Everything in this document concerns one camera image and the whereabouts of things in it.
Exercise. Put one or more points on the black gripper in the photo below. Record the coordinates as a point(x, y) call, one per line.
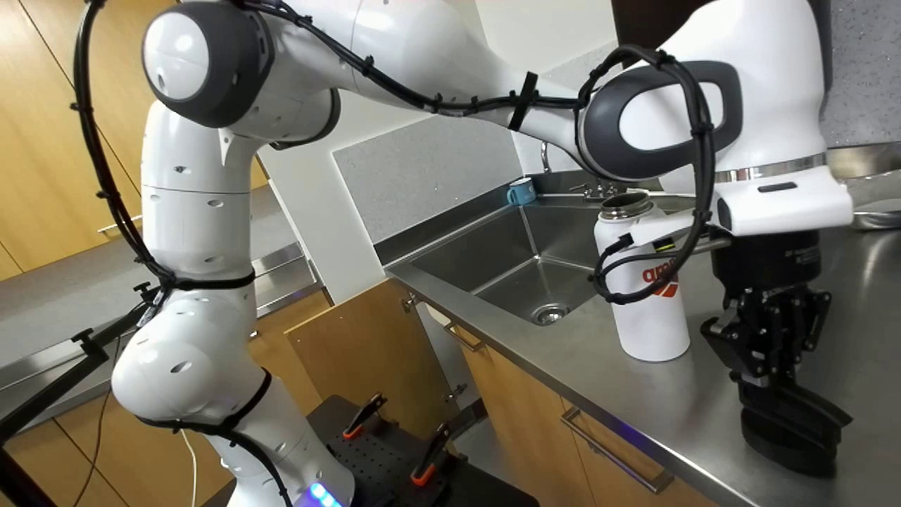
point(769, 267)

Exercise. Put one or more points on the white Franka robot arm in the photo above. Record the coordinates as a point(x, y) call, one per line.
point(197, 234)

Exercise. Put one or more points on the white bottle with red print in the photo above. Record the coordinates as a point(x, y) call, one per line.
point(648, 328)

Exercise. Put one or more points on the steel bowl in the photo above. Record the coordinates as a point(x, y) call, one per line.
point(869, 158)

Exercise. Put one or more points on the stainless steel sink basin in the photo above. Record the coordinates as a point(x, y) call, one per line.
point(507, 255)

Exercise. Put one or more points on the blue tipped faucet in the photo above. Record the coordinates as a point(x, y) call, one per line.
point(519, 193)

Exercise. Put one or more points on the wooden base cabinet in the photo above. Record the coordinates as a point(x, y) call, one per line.
point(374, 348)

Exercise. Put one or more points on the black robot table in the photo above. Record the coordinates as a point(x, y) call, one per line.
point(384, 473)

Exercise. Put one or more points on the black stand bar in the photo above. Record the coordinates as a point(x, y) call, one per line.
point(58, 380)

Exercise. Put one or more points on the wooden wall cabinets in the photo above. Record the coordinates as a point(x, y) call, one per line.
point(46, 142)

